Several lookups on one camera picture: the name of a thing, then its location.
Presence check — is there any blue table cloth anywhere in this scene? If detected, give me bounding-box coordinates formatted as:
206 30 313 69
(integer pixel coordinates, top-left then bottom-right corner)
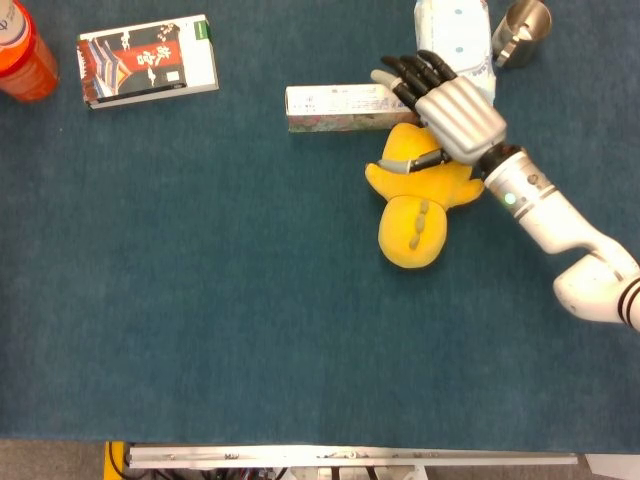
0 0 640 456

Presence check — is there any yellow plush toy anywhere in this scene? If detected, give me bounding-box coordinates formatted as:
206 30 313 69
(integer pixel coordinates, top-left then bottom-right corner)
364 122 486 272

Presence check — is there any white wet wipes pack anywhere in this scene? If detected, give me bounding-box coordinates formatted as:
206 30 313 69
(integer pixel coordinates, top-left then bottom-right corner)
413 0 497 108

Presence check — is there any aluminium frame rail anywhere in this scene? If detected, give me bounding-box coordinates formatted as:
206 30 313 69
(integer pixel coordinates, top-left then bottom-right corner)
124 445 579 470

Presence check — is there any red and white printed box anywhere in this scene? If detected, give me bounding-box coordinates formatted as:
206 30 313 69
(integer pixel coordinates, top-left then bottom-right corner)
76 14 220 110

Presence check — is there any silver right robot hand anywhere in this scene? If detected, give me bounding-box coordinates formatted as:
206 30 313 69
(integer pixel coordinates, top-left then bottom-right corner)
370 49 508 175

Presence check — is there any floral tissue box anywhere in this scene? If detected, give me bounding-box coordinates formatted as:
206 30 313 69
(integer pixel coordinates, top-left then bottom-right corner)
285 83 421 134

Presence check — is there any orange plastic bottle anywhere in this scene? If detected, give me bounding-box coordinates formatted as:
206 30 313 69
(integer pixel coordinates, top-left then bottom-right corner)
0 0 60 104

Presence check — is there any stainless steel cup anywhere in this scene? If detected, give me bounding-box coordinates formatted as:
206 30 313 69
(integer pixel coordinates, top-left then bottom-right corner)
491 0 553 69

